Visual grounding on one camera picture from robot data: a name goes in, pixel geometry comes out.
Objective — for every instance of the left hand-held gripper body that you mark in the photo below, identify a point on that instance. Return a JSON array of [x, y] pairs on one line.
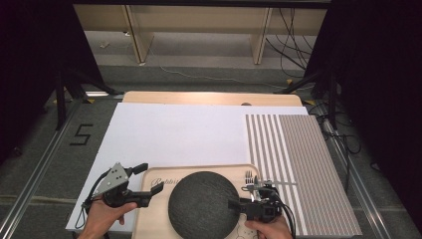
[[114, 180]]

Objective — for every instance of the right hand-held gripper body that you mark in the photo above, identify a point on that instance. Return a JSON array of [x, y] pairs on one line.
[[263, 207]]

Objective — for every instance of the beige tray with rabbit print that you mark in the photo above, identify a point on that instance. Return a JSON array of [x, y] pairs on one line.
[[152, 215]]

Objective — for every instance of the dark round plate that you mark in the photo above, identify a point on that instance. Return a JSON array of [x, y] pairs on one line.
[[199, 205]]

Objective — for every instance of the person's right hand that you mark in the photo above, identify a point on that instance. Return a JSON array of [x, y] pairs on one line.
[[270, 230]]

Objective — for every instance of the person's left hand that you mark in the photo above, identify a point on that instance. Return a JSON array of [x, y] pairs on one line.
[[104, 217]]

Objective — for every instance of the striped placemat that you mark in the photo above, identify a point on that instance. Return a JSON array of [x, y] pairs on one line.
[[308, 149]]

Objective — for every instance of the black metal stand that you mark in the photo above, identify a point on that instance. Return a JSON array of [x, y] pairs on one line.
[[332, 99], [60, 99]]

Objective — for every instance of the dark curtain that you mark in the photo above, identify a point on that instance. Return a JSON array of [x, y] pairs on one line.
[[30, 49], [381, 83]]

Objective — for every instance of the beige wooden shelf unit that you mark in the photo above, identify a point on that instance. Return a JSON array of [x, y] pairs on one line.
[[199, 18]]

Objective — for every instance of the metal floor rail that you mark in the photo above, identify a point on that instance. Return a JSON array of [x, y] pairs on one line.
[[358, 186], [40, 166]]

